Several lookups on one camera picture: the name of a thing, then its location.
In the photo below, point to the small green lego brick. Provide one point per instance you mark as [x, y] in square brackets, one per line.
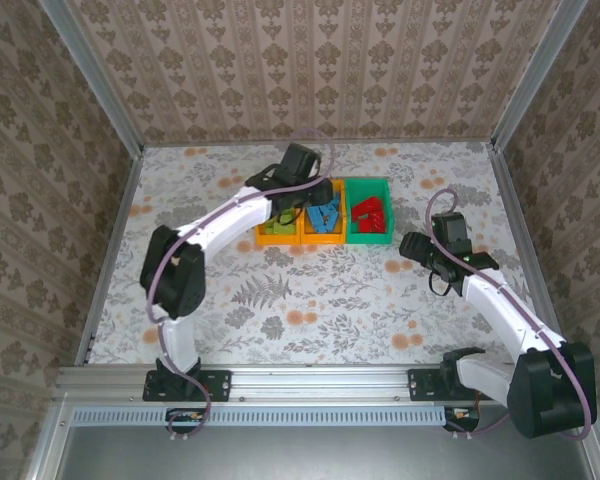
[284, 218]

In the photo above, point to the red lego brick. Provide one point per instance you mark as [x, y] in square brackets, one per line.
[365, 226]
[379, 221]
[366, 207]

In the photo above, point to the aluminium table side rail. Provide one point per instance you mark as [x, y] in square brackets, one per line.
[527, 240]
[111, 255]

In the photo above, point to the orange plastic bin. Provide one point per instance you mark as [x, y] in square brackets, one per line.
[325, 239]
[277, 239]

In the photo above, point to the green plastic bin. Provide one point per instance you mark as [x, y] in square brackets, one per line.
[370, 238]

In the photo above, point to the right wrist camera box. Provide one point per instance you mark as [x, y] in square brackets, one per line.
[449, 227]

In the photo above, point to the black connector box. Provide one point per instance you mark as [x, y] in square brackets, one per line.
[462, 415]
[185, 417]

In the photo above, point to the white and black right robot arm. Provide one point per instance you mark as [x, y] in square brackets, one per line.
[510, 320]

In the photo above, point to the aluminium table back rail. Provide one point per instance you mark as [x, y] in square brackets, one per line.
[380, 144]

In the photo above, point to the blue lego brick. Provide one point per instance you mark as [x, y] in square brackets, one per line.
[318, 214]
[326, 226]
[336, 204]

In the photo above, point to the aluminium frame post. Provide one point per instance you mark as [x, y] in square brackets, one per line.
[95, 80]
[540, 75]

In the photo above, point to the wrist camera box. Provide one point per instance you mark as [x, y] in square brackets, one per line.
[449, 227]
[300, 162]

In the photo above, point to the floral patterned table cover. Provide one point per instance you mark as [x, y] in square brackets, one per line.
[330, 345]

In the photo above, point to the grey metal panel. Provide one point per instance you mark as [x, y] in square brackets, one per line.
[330, 455]

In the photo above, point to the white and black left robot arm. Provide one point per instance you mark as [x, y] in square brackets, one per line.
[230, 222]

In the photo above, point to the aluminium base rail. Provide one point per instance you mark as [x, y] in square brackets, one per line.
[320, 382]

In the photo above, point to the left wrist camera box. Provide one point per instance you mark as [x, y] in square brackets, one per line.
[300, 162]

